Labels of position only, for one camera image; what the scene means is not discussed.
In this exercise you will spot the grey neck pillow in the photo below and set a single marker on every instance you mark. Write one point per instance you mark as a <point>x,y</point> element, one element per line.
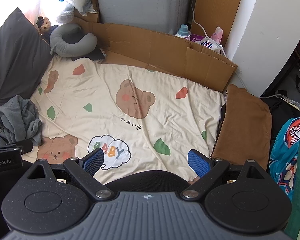
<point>65,42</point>

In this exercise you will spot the upright cardboard box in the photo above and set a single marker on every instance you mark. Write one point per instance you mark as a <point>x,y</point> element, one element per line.
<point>220,2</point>

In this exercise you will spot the dark grey pillow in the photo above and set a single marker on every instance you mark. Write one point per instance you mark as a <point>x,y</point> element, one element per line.
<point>15,55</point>

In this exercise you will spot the black cloth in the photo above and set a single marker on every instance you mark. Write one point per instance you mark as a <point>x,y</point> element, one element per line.
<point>96,55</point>

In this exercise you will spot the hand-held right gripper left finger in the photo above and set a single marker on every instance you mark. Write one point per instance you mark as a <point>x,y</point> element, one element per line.
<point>93,161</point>

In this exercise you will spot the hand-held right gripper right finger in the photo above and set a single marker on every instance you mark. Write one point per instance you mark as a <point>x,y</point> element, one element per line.
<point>198,162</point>

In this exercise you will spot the light blue denim pants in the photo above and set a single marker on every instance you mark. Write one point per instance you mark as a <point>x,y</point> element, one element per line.
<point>17,120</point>

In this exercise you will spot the pink bottle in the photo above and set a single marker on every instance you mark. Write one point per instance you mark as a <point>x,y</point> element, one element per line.
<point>218,33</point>

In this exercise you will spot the purple white detergent pouch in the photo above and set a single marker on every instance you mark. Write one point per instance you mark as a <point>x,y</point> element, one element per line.
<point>202,41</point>

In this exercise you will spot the grey plastic-wrapped panel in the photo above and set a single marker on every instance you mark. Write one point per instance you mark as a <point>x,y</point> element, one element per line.
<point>145,2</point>

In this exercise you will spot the black clothing pile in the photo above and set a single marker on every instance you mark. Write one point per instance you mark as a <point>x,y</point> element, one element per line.
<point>280,115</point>

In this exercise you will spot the blue cap detergent bottle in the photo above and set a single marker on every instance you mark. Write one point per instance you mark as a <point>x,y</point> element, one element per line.
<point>182,31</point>

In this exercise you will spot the teal cartoon print cloth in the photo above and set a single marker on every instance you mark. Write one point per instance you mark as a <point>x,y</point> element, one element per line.
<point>285,155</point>

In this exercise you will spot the folded cardboard sheet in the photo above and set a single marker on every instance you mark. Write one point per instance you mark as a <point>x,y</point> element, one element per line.
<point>165,52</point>

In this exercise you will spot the cream bear print blanket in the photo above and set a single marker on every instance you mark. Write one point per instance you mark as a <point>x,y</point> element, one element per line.
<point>140,105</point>

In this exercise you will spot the brown folded cloth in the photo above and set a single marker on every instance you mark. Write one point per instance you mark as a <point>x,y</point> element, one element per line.
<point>242,130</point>

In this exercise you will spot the brown teddy bear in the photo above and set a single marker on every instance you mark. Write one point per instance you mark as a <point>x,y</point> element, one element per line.
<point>44,25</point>

